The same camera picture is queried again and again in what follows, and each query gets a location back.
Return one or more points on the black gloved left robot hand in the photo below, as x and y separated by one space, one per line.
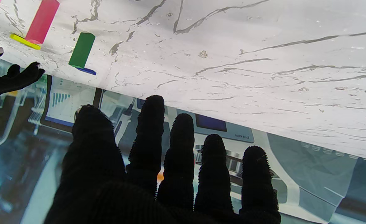
89 174

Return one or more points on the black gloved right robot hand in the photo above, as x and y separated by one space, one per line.
8 81

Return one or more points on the yellow domino block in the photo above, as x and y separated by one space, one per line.
24 42

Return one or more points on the pink domino block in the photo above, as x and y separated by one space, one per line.
42 21

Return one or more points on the green domino block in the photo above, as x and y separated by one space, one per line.
82 50

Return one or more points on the blue domino block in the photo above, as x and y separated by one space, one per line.
88 71

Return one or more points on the printed laboratory photo backdrop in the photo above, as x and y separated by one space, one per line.
310 177

